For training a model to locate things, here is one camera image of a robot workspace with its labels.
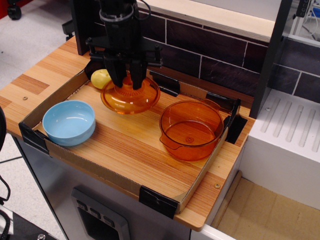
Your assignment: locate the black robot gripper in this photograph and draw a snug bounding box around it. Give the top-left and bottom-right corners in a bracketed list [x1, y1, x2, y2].
[85, 0, 163, 90]

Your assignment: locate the orange glass pot lid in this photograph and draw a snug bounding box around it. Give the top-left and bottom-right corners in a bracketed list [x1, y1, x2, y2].
[100, 73, 161, 115]

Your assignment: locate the orange glass pot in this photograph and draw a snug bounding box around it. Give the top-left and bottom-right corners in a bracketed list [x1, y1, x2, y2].
[159, 99, 224, 161]

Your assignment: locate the yellow potato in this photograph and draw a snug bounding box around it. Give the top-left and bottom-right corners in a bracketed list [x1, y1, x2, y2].
[90, 69, 112, 89]

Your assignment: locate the light blue bowl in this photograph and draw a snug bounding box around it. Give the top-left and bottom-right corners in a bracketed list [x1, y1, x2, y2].
[42, 100, 96, 147]

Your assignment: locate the cardboard fence with black tape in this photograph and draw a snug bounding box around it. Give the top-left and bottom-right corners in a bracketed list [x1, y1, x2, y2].
[19, 62, 252, 229]

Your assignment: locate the black caster wheel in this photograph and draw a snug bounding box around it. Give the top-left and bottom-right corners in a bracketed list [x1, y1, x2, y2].
[7, 0, 22, 21]

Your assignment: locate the grey oven control panel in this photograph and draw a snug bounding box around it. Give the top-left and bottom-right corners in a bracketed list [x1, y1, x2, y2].
[71, 188, 131, 240]

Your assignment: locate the white drying rack sink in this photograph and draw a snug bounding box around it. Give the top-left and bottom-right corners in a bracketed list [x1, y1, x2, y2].
[239, 90, 320, 209]

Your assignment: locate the dark vertical post left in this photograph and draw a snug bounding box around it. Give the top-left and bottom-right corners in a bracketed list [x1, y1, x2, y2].
[70, 0, 106, 55]

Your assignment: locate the dark vertical post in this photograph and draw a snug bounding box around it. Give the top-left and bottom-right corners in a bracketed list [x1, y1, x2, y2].
[249, 0, 293, 119]
[70, 0, 106, 55]

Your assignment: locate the dark vertical post right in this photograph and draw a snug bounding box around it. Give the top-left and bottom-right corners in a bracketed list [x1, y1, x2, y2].
[249, 0, 293, 119]

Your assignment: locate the black cable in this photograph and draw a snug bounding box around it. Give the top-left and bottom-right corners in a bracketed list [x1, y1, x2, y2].
[0, 106, 12, 237]

